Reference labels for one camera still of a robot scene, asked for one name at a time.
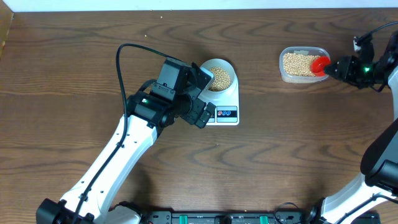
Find red plastic measuring scoop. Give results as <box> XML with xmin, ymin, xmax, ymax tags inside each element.
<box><xmin>310</xmin><ymin>56</ymin><xmax>331</xmax><ymax>77</ymax></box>

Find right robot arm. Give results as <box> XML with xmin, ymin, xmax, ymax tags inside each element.
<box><xmin>306</xmin><ymin>32</ymin><xmax>397</xmax><ymax>223</ymax></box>

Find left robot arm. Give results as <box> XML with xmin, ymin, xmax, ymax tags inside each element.
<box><xmin>35</xmin><ymin>80</ymin><xmax>215</xmax><ymax>223</ymax></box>

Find white digital kitchen scale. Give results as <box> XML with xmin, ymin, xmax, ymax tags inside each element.
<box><xmin>199</xmin><ymin>81</ymin><xmax>239</xmax><ymax>126</ymax></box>

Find soybeans in grey bowl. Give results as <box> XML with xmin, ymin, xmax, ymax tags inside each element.
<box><xmin>209</xmin><ymin>67</ymin><xmax>231</xmax><ymax>91</ymax></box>

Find grey round bowl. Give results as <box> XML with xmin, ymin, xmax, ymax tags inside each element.
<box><xmin>201</xmin><ymin>58</ymin><xmax>238</xmax><ymax>92</ymax></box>

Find pile of soybeans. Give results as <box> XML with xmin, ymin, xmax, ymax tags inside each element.
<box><xmin>281</xmin><ymin>52</ymin><xmax>324</xmax><ymax>77</ymax></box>

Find clear plastic bean container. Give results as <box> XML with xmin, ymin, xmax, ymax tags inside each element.
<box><xmin>279</xmin><ymin>47</ymin><xmax>330</xmax><ymax>84</ymax></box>

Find left black cable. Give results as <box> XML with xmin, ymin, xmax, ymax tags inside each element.
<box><xmin>71</xmin><ymin>42</ymin><xmax>181</xmax><ymax>224</ymax></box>

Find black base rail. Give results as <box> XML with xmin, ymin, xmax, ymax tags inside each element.
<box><xmin>139</xmin><ymin>210</ymin><xmax>381</xmax><ymax>224</ymax></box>

